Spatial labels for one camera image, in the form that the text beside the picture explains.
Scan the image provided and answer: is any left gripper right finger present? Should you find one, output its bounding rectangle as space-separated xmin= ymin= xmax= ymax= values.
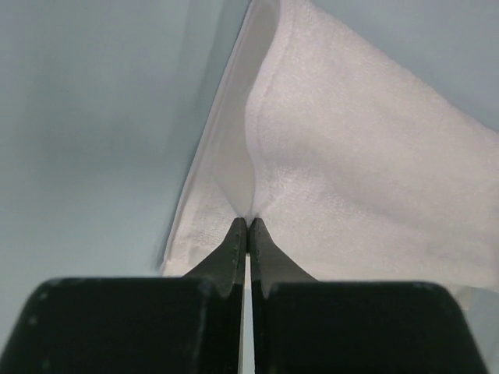
xmin=249 ymin=218 xmax=487 ymax=373

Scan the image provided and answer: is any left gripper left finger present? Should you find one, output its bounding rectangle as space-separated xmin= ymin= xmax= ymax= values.
xmin=1 ymin=218 xmax=247 ymax=373

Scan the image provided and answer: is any white towel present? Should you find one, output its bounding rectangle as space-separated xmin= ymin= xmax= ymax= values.
xmin=162 ymin=1 xmax=498 ymax=294

